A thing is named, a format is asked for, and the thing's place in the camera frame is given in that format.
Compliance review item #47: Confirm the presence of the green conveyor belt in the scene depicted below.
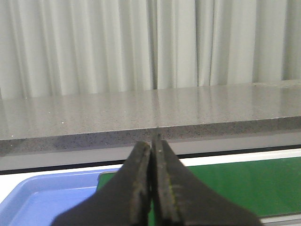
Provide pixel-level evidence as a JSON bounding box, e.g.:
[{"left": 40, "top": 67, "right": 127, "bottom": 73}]
[{"left": 97, "top": 156, "right": 301, "bottom": 226}]

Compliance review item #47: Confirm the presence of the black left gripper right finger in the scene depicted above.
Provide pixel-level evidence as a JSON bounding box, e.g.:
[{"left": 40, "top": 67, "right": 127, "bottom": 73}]
[{"left": 150, "top": 134, "right": 261, "bottom": 226}]

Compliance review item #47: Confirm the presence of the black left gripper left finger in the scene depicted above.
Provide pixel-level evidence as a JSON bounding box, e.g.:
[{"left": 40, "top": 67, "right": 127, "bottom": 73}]
[{"left": 51, "top": 141, "right": 151, "bottom": 226}]

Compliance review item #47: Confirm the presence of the blue plastic tray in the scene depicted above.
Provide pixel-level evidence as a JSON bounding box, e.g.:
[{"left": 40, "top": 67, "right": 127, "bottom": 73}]
[{"left": 0, "top": 168, "right": 118, "bottom": 226}]

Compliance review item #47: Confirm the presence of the grey stone countertop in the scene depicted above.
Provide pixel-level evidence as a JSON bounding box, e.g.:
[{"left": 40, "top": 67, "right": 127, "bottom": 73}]
[{"left": 0, "top": 80, "right": 301, "bottom": 156}]

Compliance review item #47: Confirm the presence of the white pleated curtain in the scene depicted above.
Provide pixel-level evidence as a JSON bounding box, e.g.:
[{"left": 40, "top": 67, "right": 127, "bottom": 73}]
[{"left": 0, "top": 0, "right": 301, "bottom": 99}]

